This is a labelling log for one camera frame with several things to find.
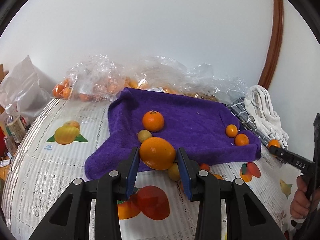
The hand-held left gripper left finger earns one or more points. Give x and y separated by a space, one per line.
132 172

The white striped towel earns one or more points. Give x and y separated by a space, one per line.
265 115

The person's right hand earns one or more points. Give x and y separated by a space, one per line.
298 201

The white plastic bag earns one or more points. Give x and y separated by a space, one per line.
22 90

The small yellow-green fruit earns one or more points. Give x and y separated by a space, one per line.
174 172
144 135

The tangerine with green stem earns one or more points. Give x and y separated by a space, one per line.
153 121

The small orange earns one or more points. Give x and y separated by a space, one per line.
231 130
274 143
241 140

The brown wooden door frame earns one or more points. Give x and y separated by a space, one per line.
273 42

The red paper bag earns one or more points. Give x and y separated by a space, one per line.
1 140

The purple towel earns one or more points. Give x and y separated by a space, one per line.
195 115

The crumpled clear plastic bag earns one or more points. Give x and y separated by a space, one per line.
215 82

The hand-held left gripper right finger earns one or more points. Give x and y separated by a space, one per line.
185 177

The grey checked folded cloth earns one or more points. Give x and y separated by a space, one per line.
238 108

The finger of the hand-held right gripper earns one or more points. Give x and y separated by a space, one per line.
317 123
292 160

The fruit print tablecloth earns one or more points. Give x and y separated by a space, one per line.
62 180

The large orange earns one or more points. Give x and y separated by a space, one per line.
157 153

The plastic bottle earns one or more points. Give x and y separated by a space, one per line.
10 146
14 126

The clear bag of oranges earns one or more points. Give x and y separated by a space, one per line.
87 82
155 75

